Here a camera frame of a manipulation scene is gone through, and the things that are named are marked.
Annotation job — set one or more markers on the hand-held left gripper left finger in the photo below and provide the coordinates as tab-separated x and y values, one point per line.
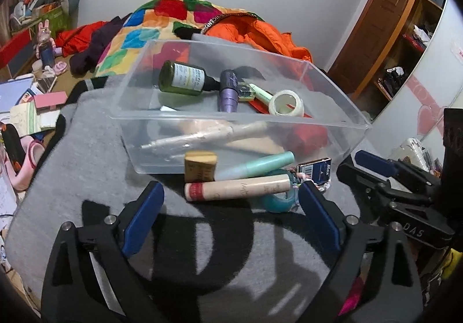
143	223

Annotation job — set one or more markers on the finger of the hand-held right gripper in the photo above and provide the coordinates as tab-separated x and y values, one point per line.
376	164
398	209

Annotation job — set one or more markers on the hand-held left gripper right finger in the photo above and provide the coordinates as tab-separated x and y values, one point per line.
318	218

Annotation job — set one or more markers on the teal tape roll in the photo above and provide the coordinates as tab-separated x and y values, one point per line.
278	202

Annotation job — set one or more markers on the dark blue card box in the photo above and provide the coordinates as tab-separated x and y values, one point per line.
320	171

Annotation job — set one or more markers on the long red box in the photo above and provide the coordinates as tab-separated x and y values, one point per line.
307	137

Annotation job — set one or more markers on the small wooden block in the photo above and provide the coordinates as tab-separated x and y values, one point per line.
200	167

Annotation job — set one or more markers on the mint green tube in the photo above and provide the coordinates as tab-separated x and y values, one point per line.
253	168

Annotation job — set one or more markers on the cream cosmetic tube red cap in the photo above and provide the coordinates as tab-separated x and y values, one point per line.
235	190

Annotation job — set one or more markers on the clear plastic storage box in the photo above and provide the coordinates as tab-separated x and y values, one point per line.
325	91

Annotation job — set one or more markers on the white tape roll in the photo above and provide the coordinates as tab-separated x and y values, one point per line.
275	107

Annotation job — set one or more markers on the white pen-like tube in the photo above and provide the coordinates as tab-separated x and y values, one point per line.
217	133

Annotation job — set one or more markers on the light green tube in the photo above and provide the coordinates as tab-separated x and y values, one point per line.
262	93

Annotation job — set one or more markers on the green bottle black cap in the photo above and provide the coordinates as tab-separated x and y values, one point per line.
181	79

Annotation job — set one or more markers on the purple bottle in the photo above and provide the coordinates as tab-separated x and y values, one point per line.
228	91

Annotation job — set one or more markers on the clear plastic bag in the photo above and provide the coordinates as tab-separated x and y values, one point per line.
416	154

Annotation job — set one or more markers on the grey blanket with black letters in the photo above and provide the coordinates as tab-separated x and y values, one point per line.
90	171

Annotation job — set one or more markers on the white wardrobe door pink hearts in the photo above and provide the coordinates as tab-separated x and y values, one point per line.
427	84

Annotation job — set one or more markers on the yellow and pink fleece blanket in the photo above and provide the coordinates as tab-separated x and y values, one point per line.
354	296

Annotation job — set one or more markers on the pink rounded object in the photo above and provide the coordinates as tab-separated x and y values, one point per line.
30	161

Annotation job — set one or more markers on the wooden door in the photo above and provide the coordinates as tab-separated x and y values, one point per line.
379	26

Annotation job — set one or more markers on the black striped garment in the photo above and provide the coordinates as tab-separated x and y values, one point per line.
86	87

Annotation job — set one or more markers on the black object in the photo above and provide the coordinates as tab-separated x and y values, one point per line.
12	146

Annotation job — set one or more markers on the pink box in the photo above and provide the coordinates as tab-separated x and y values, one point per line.
50	100

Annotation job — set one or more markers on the beige and green booklet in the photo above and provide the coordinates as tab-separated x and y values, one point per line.
27	118

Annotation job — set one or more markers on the orange puffer jacket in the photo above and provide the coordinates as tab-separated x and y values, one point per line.
260	34

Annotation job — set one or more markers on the blue notebook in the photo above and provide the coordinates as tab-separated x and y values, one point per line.
14	91

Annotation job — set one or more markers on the colourful patchwork quilt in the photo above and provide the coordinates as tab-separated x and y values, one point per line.
144	37

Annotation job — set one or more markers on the dark purple garment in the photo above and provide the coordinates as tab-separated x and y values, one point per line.
97	41

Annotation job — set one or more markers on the small white jar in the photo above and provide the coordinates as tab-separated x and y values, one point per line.
38	67

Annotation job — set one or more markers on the red garment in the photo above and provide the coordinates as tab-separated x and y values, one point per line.
76	37

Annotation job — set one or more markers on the pink bunny bottle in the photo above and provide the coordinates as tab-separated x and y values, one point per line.
46	48

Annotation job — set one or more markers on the red and grey box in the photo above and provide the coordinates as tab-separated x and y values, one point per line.
14	47

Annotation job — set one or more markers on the green box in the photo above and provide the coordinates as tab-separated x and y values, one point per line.
54	21

